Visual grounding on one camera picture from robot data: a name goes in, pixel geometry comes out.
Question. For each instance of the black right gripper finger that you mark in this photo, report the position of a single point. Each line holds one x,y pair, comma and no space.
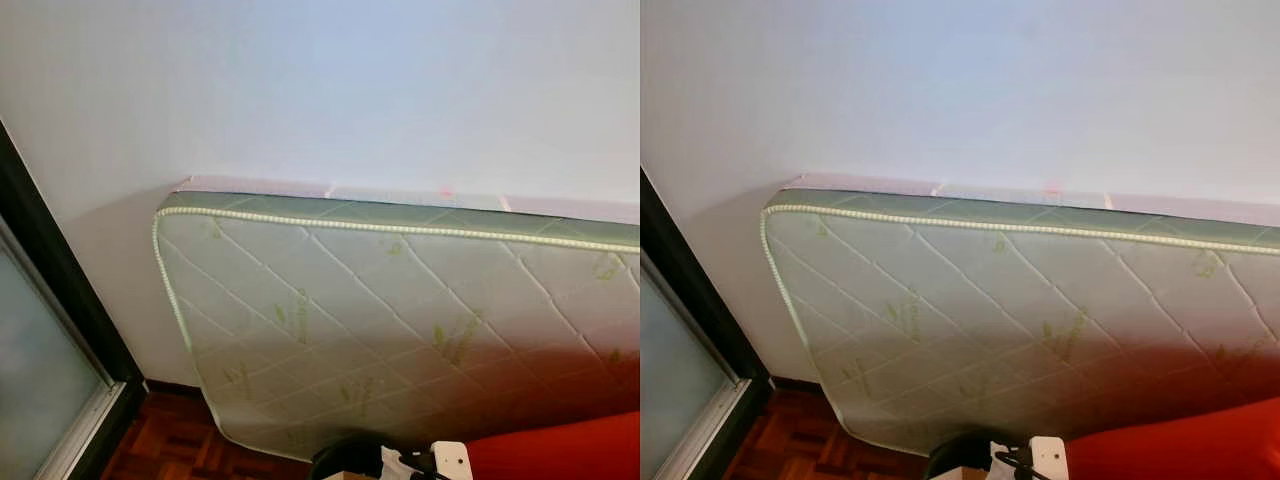
350,460
960,458

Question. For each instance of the thick red fabric cushion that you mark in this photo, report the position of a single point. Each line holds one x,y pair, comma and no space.
1180,445
560,450

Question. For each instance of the quilted white green mattress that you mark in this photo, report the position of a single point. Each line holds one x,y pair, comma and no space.
1000,300
400,300

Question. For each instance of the black framed glass door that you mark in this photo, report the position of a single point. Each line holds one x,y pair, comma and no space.
40,370
680,370

